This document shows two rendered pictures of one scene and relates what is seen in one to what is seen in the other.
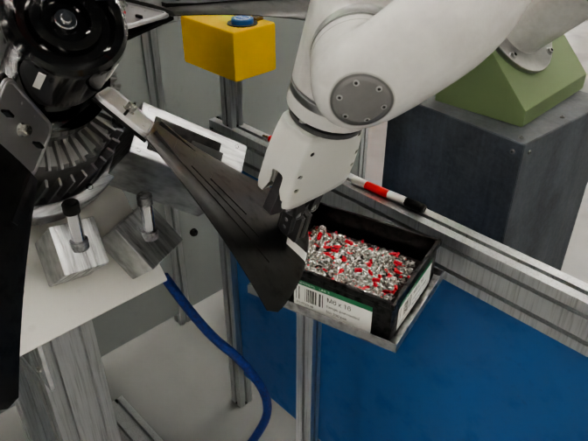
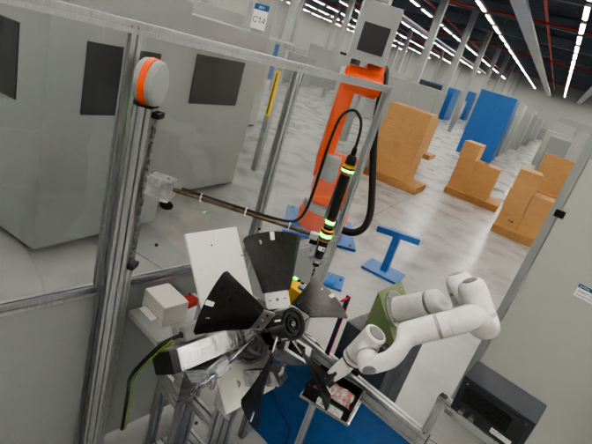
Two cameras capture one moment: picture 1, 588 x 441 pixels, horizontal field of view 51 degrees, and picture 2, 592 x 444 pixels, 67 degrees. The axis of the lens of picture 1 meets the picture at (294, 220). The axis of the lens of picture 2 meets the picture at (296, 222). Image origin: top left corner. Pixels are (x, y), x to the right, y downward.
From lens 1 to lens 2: 121 cm
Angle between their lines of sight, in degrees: 15
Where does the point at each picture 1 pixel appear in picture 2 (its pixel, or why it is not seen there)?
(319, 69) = (361, 362)
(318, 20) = (360, 346)
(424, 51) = (384, 366)
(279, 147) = (338, 366)
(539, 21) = (404, 314)
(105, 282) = not seen: hidden behind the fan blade
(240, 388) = (244, 430)
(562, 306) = (398, 419)
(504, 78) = (389, 329)
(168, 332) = (203, 393)
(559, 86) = not seen: hidden behind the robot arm
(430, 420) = not seen: outside the picture
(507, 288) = (381, 410)
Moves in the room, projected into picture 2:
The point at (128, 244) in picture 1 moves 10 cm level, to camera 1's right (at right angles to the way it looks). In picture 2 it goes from (274, 377) to (299, 381)
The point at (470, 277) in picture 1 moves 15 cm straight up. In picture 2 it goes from (370, 403) to (381, 377)
